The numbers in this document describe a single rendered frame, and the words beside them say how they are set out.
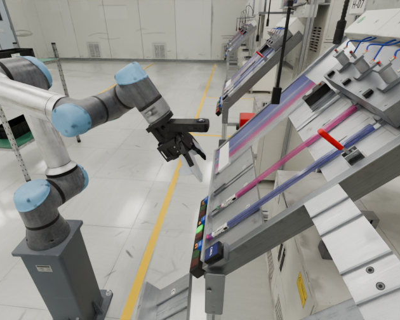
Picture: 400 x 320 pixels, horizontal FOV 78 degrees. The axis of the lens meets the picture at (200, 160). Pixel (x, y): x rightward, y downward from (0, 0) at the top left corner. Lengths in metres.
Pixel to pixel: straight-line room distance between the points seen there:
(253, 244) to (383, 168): 0.31
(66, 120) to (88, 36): 9.89
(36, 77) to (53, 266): 0.70
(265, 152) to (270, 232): 1.56
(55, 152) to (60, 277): 0.49
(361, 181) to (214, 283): 0.41
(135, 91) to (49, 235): 0.68
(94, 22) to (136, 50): 1.59
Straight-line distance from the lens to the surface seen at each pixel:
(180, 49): 9.44
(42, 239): 1.11
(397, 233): 1.18
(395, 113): 0.58
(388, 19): 0.85
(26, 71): 1.00
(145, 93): 0.66
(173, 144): 0.69
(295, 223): 0.61
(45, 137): 1.05
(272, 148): 2.13
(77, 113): 0.63
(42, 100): 0.73
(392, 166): 0.58
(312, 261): 0.93
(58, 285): 1.27
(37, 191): 1.03
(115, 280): 1.64
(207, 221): 0.82
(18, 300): 1.79
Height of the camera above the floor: 1.29
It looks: 29 degrees down
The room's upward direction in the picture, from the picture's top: straight up
